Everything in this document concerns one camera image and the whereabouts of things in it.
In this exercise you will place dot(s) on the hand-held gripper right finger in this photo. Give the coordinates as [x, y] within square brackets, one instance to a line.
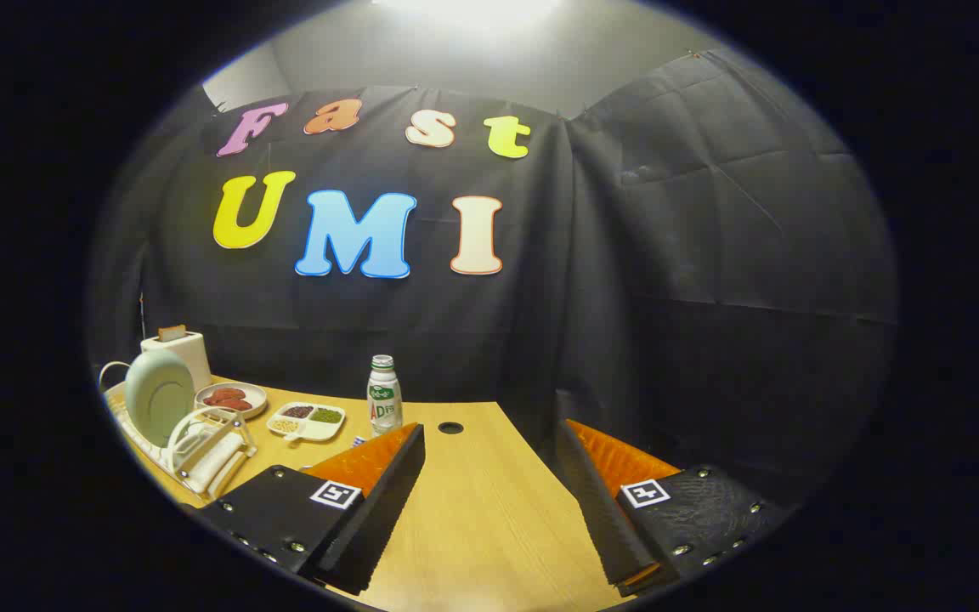
[596, 510]

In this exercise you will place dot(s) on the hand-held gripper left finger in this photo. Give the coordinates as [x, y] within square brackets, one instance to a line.
[379, 510]

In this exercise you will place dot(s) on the pale green plate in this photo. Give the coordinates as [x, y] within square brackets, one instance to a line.
[158, 395]

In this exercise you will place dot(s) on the beige round plate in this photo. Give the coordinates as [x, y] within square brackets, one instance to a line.
[257, 393]

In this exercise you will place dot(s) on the white divided tray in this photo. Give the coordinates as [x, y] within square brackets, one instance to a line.
[319, 429]

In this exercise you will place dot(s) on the white drink bottle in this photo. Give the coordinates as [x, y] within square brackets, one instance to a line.
[384, 404]

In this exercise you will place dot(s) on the pile of green beans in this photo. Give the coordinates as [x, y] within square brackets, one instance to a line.
[327, 416]

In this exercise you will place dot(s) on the pile of yellow soybeans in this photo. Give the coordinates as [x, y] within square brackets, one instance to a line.
[285, 425]

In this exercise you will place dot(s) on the pile of dark red beans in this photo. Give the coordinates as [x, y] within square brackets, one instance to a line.
[298, 411]

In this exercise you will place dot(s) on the red meat piece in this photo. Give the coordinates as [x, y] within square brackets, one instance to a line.
[239, 405]
[224, 395]

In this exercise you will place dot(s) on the black backdrop cloth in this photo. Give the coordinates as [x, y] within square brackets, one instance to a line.
[668, 297]

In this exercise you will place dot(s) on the white toaster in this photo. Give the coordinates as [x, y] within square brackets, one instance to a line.
[192, 353]

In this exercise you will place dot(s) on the brown toast slice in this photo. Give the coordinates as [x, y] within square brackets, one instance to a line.
[172, 333]

